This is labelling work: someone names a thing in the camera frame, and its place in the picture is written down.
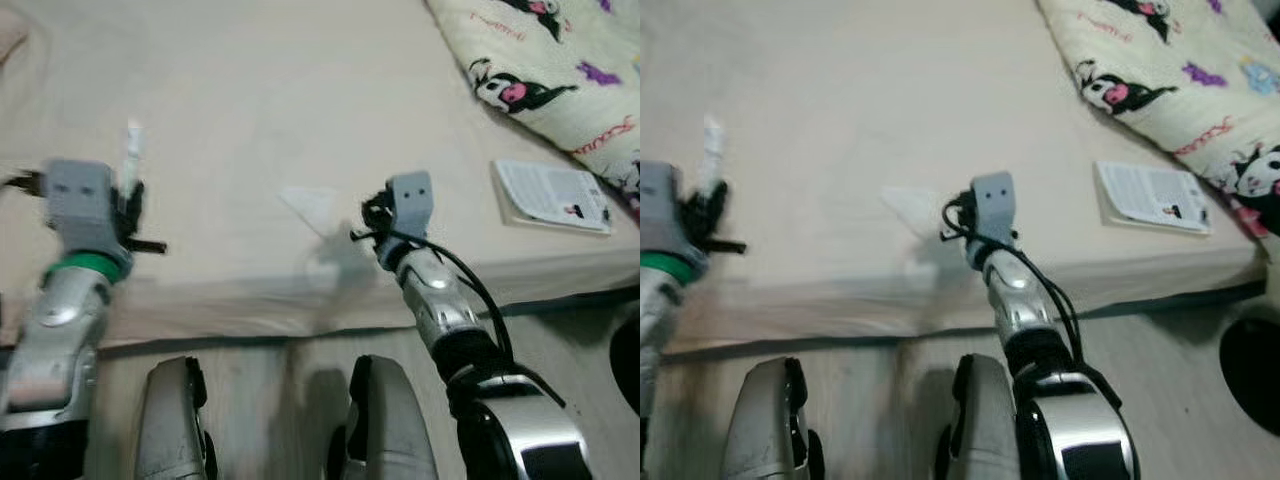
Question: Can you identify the grey robot right foot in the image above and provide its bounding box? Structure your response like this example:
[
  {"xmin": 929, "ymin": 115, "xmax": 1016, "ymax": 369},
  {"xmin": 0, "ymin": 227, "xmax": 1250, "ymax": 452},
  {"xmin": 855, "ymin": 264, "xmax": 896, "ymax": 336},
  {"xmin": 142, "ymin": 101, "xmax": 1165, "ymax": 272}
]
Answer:
[
  {"xmin": 325, "ymin": 355, "xmax": 441, "ymax": 480},
  {"xmin": 935, "ymin": 352, "xmax": 1023, "ymax": 480}
]

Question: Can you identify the white paper tissue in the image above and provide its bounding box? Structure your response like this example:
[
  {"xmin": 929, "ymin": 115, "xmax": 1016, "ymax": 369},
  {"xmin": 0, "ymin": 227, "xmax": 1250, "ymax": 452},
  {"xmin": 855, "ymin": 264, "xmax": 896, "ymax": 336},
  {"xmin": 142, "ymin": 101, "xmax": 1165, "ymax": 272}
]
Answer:
[
  {"xmin": 880, "ymin": 185, "xmax": 946, "ymax": 239},
  {"xmin": 280, "ymin": 185, "xmax": 341, "ymax": 239}
]

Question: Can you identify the white printed booklet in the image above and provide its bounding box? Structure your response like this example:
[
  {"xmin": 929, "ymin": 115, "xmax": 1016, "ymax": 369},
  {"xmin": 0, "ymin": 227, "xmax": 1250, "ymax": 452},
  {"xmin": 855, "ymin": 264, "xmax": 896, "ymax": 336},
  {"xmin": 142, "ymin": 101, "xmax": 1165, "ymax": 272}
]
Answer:
[
  {"xmin": 1093, "ymin": 160, "xmax": 1214, "ymax": 236},
  {"xmin": 490, "ymin": 160, "xmax": 613, "ymax": 234}
]

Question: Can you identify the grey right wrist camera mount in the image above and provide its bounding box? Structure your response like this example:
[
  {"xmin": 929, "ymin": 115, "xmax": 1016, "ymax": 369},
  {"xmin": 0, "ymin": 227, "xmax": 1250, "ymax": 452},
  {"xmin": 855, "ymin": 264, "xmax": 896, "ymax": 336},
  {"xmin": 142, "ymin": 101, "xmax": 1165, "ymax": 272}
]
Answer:
[
  {"xmin": 970, "ymin": 170, "xmax": 1019, "ymax": 246},
  {"xmin": 388, "ymin": 170, "xmax": 436, "ymax": 246}
]

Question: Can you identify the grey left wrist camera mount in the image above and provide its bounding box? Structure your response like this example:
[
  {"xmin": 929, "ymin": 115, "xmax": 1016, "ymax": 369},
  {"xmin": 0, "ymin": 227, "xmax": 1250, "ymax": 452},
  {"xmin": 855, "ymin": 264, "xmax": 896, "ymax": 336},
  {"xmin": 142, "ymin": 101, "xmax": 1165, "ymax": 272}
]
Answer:
[
  {"xmin": 640, "ymin": 160, "xmax": 691, "ymax": 256},
  {"xmin": 45, "ymin": 158, "xmax": 119, "ymax": 256}
]

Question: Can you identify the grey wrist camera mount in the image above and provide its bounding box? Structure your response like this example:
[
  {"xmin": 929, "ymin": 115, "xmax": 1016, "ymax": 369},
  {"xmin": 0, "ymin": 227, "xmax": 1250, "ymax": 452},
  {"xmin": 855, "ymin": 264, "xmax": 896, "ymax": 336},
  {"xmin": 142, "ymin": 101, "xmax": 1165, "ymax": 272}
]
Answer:
[
  {"xmin": 640, "ymin": 160, "xmax": 691, "ymax": 256},
  {"xmin": 45, "ymin": 158, "xmax": 119, "ymax": 256},
  {"xmin": 388, "ymin": 170, "xmax": 436, "ymax": 246},
  {"xmin": 970, "ymin": 170, "xmax": 1019, "ymax": 246}
]

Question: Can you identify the cream cartoon print blanket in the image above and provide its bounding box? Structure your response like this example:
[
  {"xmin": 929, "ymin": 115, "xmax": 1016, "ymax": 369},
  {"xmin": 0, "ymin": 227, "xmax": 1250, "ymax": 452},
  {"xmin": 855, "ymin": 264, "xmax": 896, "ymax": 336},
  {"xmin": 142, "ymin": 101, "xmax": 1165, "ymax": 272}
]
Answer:
[
  {"xmin": 425, "ymin": 0, "xmax": 641, "ymax": 206},
  {"xmin": 1035, "ymin": 0, "xmax": 1280, "ymax": 236}
]

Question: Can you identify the beige bed mattress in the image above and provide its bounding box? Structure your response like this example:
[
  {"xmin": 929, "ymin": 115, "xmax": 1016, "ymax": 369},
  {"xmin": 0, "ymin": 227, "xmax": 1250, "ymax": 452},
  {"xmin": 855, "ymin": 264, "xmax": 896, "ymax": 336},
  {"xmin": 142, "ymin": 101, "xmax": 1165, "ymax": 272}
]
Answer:
[
  {"xmin": 640, "ymin": 0, "xmax": 1266, "ymax": 351},
  {"xmin": 0, "ymin": 0, "xmax": 641, "ymax": 346}
]

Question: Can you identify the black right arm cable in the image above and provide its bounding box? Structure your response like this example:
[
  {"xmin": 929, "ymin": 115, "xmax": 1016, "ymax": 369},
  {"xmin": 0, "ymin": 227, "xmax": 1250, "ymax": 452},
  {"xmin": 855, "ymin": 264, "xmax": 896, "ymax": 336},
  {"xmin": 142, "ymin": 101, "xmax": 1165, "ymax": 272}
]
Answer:
[
  {"xmin": 350, "ymin": 225, "xmax": 516, "ymax": 366},
  {"xmin": 940, "ymin": 225, "xmax": 1086, "ymax": 366}
]

